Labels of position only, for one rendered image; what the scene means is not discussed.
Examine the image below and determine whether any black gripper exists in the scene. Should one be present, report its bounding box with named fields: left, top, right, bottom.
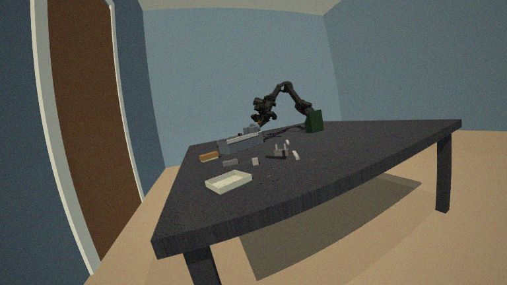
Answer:
left=251, top=106, right=277, bottom=127

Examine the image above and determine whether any tan rectangular block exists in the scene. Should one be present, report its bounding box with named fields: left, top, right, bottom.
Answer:
left=199, top=151, right=219, bottom=162

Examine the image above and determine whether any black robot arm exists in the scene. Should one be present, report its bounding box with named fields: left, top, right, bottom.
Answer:
left=253, top=81, right=315, bottom=117

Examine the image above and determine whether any cream open tray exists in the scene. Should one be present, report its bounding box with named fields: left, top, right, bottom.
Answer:
left=205, top=170, right=252, bottom=195

